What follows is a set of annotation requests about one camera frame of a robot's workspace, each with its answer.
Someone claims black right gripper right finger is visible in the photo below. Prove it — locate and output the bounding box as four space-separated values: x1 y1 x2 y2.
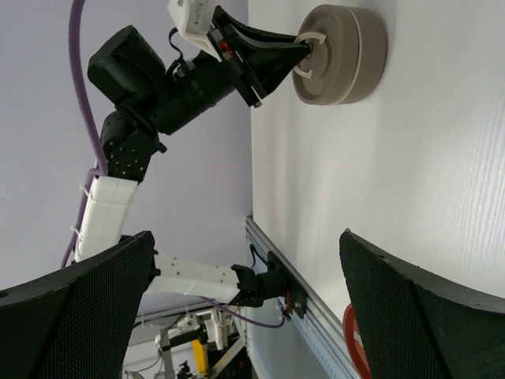
339 230 504 378

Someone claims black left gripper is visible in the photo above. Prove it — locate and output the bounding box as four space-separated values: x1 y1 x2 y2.
208 6 312 108

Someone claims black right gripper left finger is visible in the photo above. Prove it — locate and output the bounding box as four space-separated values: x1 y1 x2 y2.
1 231 155 378

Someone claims red round lid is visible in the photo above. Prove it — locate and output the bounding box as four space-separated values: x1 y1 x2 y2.
342 303 372 379

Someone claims grey round lid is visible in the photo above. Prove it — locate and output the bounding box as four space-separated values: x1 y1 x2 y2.
293 5 361 106

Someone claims grey-banded steel bowl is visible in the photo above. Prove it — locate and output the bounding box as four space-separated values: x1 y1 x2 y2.
340 7 388 104

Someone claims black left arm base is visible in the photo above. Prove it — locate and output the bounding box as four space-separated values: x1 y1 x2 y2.
267 251 309 319

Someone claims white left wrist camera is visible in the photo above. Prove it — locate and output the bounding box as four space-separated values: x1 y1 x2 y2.
167 0 221 62

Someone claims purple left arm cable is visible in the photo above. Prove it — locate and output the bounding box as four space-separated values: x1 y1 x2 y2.
58 0 287 328

